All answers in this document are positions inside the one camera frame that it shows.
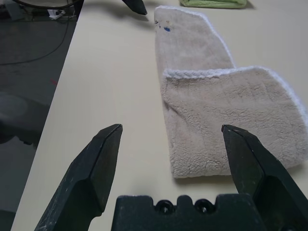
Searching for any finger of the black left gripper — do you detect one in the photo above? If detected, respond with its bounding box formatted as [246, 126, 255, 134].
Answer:
[121, 0, 148, 16]

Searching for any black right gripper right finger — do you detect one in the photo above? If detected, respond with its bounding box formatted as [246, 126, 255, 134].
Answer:
[221, 124, 308, 231]

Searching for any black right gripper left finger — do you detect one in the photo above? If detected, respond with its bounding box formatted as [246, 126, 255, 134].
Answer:
[33, 124, 124, 231]

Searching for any beige towel with white trim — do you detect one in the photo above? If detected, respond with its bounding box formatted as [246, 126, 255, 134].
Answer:
[153, 6, 308, 180]

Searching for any green folded towel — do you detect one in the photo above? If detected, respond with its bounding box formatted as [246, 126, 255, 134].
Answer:
[179, 0, 248, 10]

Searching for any white power strip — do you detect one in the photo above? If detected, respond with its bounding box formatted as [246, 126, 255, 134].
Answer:
[47, 9, 66, 20]

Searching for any grey right robot leg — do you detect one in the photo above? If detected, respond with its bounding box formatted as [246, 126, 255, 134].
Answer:
[0, 93, 51, 145]

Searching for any thin black floor cable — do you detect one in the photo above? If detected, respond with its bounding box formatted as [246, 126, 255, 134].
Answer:
[0, 21, 71, 65]

